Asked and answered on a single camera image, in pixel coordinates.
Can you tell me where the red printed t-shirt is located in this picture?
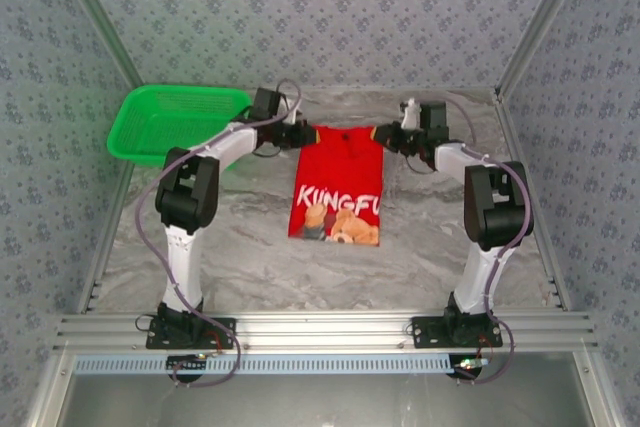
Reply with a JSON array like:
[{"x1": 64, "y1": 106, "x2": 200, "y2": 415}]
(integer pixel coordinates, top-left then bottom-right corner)
[{"x1": 287, "y1": 124, "x2": 385, "y2": 247}]

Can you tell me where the green plastic mesh basket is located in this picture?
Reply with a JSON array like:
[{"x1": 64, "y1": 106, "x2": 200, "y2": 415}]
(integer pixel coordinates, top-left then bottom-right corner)
[{"x1": 107, "y1": 85, "x2": 253, "y2": 169}]

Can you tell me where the small LED circuit board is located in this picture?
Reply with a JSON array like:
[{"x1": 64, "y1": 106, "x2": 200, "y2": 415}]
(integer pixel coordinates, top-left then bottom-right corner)
[
  {"x1": 451, "y1": 354, "x2": 490, "y2": 382},
  {"x1": 166, "y1": 353, "x2": 210, "y2": 383}
]

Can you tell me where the grey metal panel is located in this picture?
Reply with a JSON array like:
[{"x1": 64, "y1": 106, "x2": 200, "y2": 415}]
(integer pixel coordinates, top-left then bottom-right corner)
[{"x1": 24, "y1": 351, "x2": 621, "y2": 427}]

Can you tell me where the aluminium frame post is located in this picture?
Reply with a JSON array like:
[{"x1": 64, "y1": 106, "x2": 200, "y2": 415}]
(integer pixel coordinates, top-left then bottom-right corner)
[
  {"x1": 493, "y1": 0, "x2": 597, "y2": 104},
  {"x1": 49, "y1": 0, "x2": 145, "y2": 92}
]

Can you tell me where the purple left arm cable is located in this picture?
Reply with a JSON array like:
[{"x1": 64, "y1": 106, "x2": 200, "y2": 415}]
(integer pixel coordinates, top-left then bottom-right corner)
[{"x1": 135, "y1": 78, "x2": 304, "y2": 389}]

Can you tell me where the long aluminium mounting rail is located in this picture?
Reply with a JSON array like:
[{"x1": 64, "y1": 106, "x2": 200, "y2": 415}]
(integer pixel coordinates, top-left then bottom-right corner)
[{"x1": 53, "y1": 311, "x2": 599, "y2": 352}]

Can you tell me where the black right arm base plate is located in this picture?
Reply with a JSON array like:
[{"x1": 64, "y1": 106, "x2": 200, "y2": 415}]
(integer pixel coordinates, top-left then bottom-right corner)
[{"x1": 410, "y1": 315, "x2": 504, "y2": 350}]

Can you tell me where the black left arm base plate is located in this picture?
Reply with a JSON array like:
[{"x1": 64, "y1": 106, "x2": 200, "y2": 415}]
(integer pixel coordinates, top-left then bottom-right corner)
[{"x1": 144, "y1": 315, "x2": 237, "y2": 351}]

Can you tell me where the white slotted cable duct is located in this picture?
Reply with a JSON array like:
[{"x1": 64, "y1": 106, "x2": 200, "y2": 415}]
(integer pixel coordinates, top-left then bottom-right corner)
[{"x1": 73, "y1": 352, "x2": 454, "y2": 376}]

